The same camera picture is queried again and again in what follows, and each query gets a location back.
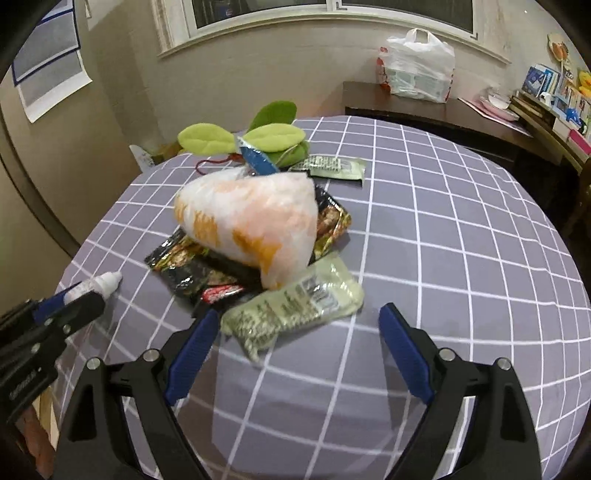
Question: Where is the pink box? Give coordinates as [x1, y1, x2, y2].
[568, 129, 591, 155]

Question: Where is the dark wooden side table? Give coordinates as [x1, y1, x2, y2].
[342, 82, 568, 167]

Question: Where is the wooden desk organizer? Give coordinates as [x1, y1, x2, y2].
[510, 92, 591, 158]

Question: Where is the white bowl on plate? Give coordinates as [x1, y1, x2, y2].
[480, 88, 520, 121]

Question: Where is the translucent green wrapper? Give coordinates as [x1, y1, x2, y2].
[221, 251, 365, 363]

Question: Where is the white paper notice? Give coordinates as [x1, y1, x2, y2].
[18, 51, 93, 123]

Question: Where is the plush carrot toy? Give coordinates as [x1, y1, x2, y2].
[174, 170, 319, 291]

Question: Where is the white-framed sliding window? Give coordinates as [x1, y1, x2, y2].
[152, 0, 513, 65]

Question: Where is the pink place mat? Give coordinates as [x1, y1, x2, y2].
[457, 96, 532, 137]

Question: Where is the open brown cardboard box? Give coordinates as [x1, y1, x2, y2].
[139, 141, 183, 167]

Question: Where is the white squeeze bottle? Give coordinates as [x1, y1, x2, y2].
[62, 271, 123, 305]

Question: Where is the green plush leaf toy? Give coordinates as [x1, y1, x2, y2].
[178, 100, 311, 168]

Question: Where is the person's left hand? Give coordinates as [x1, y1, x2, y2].
[18, 406, 54, 478]

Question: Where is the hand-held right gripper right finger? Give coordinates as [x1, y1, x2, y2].
[379, 302, 542, 480]

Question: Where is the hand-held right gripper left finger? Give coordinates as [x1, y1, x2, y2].
[58, 308, 220, 480]

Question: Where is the small green sachet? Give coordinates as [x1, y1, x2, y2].
[288, 155, 367, 185]

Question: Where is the blue foil wrapper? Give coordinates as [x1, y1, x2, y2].
[238, 138, 280, 175]

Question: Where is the blue book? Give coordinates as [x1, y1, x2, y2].
[522, 66, 561, 100]

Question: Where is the red snack wrapper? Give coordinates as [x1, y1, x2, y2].
[196, 284, 245, 306]

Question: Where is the purple checkered tablecloth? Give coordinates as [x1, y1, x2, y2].
[53, 115, 591, 480]

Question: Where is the round painted fan ornament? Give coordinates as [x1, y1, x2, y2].
[547, 33, 572, 75]

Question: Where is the beige two-door refrigerator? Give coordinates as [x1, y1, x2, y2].
[0, 0, 139, 296]

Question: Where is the black snack wrapper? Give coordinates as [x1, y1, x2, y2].
[144, 184, 352, 317]

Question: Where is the white plastic shopping bag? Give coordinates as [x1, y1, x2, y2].
[376, 28, 455, 103]

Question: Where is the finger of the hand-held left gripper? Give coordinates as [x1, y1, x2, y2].
[0, 292, 77, 337]
[28, 292, 106, 352]

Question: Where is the red string loop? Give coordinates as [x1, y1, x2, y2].
[196, 154, 243, 176]

